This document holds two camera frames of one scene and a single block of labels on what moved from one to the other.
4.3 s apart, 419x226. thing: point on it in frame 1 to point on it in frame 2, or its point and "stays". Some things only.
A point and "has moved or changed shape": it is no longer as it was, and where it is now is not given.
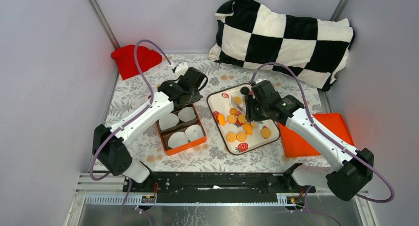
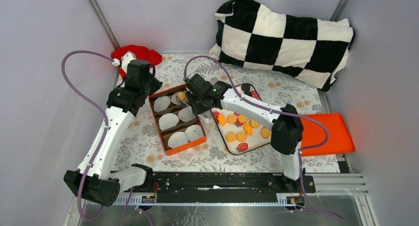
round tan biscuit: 241,118 stays
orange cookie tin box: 181,130 stays
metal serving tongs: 231,99 has moved or changed shape
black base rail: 213,187 stays
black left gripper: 196,97 to 156,84
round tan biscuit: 241,136 stays
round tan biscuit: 231,118 stays
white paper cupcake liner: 193,132 stays
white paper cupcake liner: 187,113 stays
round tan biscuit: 233,111 has moved or changed shape
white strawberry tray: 228,108 stays
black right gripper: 250,100 to 196,110
